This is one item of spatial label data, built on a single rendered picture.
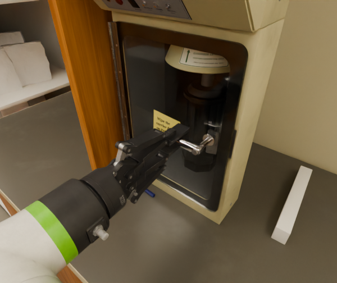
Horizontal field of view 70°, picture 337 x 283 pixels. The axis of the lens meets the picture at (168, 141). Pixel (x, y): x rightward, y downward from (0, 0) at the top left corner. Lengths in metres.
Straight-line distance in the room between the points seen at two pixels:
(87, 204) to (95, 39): 0.41
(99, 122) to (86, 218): 0.39
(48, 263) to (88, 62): 0.44
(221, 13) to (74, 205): 0.32
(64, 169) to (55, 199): 0.52
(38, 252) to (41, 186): 0.53
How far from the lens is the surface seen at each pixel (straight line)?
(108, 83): 0.67
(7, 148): 1.06
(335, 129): 0.91
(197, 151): 0.45
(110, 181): 0.36
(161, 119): 0.55
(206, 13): 0.38
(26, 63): 1.59
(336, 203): 0.85
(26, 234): 0.33
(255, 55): 0.41
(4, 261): 0.31
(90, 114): 0.66
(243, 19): 0.36
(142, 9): 0.46
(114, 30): 0.57
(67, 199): 0.34
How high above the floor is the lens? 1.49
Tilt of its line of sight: 37 degrees down
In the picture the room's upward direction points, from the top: straight up
